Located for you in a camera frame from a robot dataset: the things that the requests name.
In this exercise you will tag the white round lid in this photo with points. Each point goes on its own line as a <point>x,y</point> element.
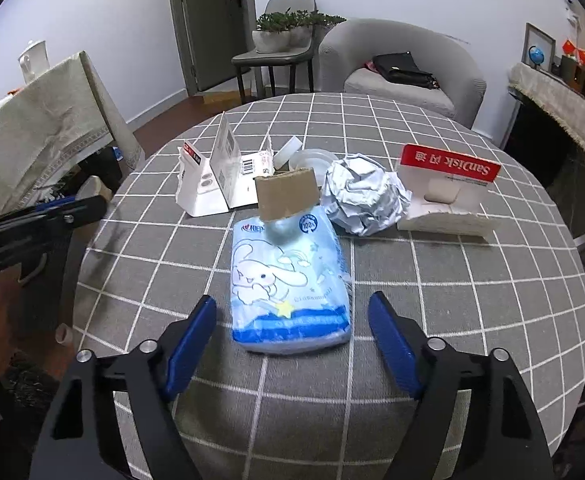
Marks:
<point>288,151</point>

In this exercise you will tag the white barcode label packet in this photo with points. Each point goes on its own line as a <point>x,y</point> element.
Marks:
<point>257,162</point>

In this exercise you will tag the brown cardboard piece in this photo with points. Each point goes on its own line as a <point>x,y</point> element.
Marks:
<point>285,195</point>

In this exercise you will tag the white packaging box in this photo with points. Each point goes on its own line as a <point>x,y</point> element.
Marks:
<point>200,190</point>

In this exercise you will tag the dark green door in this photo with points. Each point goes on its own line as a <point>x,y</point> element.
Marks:
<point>212,20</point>

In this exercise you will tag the side desk with lace cloth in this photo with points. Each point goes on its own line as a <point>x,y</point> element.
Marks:
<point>562,105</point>

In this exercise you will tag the blue cartoon tissue pack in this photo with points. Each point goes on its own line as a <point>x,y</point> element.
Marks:
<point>282,285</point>

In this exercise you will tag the table with grey checked cloth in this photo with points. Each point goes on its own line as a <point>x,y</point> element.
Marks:
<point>472,285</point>

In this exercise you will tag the table with beige tablecloth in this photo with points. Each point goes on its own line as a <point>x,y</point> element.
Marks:
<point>37,120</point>

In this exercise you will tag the beige cardboard box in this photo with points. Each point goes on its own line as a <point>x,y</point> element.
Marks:
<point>97,187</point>

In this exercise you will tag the grey dining chair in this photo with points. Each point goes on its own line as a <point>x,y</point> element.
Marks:
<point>292,4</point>

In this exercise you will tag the pink cloth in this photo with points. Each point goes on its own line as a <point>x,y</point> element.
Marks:
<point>370,66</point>

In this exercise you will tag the red and white packaging card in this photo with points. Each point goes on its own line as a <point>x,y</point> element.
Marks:
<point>447,210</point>

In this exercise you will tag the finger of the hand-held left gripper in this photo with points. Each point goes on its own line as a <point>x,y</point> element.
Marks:
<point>55,203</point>
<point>80,211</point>

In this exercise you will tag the black bag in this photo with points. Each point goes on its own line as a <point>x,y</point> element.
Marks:
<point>397,67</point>

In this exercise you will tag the silver paper ball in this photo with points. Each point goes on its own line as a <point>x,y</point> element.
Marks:
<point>362,195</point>

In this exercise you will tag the green plant in white pot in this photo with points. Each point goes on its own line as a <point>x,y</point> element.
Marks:
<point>271,42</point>
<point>300,37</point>

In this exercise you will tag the brown desk box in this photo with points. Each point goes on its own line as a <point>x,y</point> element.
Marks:
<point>571,75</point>

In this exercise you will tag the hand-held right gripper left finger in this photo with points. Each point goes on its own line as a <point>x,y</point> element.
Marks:
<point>192,350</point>

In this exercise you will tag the clear plastic container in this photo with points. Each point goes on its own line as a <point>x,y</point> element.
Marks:
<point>312,159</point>

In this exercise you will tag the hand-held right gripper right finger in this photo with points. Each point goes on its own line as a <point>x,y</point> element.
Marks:
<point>392,350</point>

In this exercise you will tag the white security camera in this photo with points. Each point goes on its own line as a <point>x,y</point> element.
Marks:
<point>569,2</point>

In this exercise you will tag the framed globe picture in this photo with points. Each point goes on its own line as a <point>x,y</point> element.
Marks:
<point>537,47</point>

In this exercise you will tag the red desk ornament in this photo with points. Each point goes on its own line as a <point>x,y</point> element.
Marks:
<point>573,49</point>

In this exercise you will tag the grey armchair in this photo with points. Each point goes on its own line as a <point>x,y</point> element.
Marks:
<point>352,45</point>

